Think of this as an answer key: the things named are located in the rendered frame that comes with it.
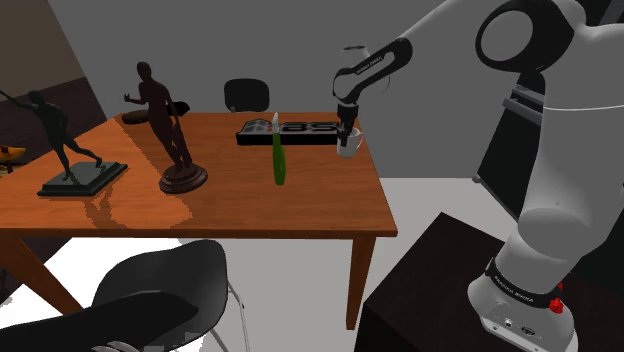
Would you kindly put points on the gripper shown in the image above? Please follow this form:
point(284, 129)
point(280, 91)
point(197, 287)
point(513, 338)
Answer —
point(348, 116)

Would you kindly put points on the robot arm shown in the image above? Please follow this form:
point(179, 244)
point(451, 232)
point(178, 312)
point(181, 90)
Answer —
point(575, 161)

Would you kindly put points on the white mug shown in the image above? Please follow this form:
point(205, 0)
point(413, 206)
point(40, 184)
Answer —
point(348, 149)

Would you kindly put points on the black box with pale print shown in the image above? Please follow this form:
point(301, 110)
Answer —
point(292, 138)

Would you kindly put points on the green tool with white tip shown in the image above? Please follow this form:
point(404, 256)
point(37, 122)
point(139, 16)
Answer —
point(279, 161)

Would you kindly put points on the black chair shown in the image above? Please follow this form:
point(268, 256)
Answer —
point(161, 282)
point(246, 95)

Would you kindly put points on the wooden table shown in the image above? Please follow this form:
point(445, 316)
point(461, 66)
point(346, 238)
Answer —
point(292, 204)

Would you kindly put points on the dark cabinet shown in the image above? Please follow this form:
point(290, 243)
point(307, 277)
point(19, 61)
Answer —
point(507, 161)

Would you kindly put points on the brown figure on round base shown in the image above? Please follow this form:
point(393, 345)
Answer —
point(166, 122)

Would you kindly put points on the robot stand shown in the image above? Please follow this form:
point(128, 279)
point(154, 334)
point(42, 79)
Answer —
point(424, 292)

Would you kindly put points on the dark brown flat dish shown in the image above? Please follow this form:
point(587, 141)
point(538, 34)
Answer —
point(135, 117)

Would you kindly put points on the dark figure on square base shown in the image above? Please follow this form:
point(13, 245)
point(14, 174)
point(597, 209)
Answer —
point(85, 178)

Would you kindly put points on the yellow curved object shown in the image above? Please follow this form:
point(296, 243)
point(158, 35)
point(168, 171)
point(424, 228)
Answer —
point(10, 152)

